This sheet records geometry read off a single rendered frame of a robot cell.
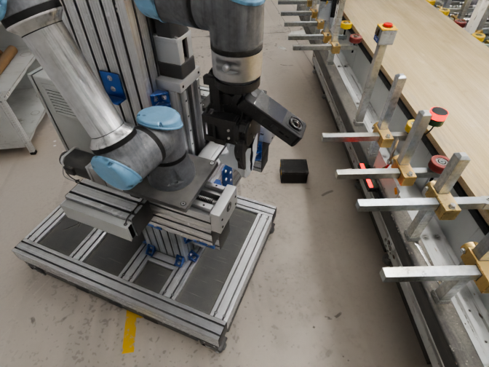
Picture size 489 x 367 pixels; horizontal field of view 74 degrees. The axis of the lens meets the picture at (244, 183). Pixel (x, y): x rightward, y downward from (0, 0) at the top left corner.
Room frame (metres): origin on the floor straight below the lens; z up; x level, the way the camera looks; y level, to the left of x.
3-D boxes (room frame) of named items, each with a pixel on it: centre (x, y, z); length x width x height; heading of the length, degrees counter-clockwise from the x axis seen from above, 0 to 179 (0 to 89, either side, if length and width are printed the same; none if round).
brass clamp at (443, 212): (0.71, -0.66, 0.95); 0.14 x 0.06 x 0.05; 2
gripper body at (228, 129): (0.47, 0.02, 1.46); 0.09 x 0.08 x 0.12; 68
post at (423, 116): (0.99, -0.65, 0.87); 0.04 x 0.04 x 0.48; 2
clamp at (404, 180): (0.96, -0.65, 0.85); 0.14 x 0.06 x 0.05; 2
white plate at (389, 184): (1.02, -0.62, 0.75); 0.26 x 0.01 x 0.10; 2
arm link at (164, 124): (0.73, 0.24, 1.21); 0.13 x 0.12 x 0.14; 151
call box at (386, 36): (1.50, -0.63, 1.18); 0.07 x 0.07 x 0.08; 2
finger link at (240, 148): (0.44, 0.00, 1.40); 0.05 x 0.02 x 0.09; 158
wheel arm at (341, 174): (0.94, -0.59, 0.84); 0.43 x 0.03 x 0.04; 92
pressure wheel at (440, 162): (0.95, -0.78, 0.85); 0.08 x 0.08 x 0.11
